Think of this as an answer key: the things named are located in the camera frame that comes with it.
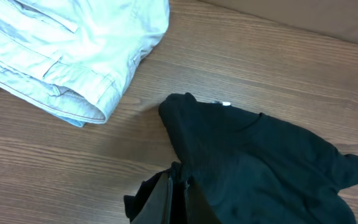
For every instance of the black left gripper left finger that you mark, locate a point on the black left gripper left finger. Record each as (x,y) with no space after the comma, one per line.
(158,205)

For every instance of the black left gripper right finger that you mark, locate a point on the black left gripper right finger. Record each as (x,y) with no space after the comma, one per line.
(198,210)

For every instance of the black t-shirt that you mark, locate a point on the black t-shirt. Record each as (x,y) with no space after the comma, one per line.
(251,168)

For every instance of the folded beige pants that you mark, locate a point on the folded beige pants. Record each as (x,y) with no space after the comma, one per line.
(77,57)

